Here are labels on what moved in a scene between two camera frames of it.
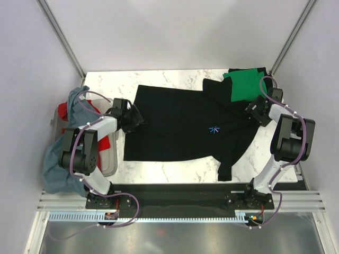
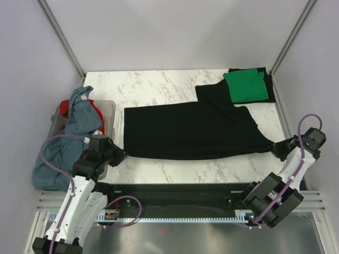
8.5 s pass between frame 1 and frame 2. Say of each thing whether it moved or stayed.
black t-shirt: moved
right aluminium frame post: stayed
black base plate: stayed
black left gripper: moved
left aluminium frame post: stayed
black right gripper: moved
